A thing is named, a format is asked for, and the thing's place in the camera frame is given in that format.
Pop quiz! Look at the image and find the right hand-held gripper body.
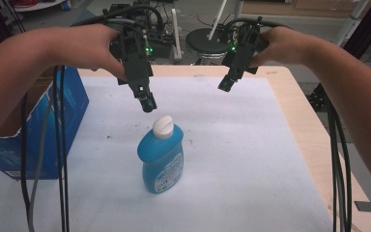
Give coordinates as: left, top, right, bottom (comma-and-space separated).
221, 15, 269, 83

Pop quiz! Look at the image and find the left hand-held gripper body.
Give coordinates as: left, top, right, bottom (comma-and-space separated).
104, 17, 155, 100

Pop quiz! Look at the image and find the blue detergent bottle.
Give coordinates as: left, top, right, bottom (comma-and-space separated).
136, 115, 185, 194

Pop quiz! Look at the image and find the blue cardboard box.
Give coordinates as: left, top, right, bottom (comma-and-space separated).
0, 66, 90, 181

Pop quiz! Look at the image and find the person's right hand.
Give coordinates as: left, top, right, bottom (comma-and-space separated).
248, 26, 320, 69

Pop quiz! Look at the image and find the person's left hand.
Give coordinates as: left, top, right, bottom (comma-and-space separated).
46, 23, 128, 81

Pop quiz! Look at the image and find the black equipment on floor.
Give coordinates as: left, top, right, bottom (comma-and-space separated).
101, 2, 177, 61

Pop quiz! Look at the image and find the black round stool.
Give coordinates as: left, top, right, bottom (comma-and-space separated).
185, 27, 236, 60

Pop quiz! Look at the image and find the white stand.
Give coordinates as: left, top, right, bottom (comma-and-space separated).
170, 8, 184, 63

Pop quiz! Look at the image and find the white table mat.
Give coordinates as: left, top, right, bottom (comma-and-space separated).
0, 75, 334, 232

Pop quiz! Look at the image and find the white metal table leg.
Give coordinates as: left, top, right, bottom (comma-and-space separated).
334, 0, 370, 46

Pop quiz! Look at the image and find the black cable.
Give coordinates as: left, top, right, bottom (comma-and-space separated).
331, 105, 354, 232
52, 65, 66, 232
325, 93, 340, 232
19, 91, 33, 216
59, 65, 71, 232

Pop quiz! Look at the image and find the grey cable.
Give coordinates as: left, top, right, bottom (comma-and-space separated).
27, 96, 53, 232

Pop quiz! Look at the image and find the black aluminium frame post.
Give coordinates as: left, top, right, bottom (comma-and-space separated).
342, 0, 371, 61

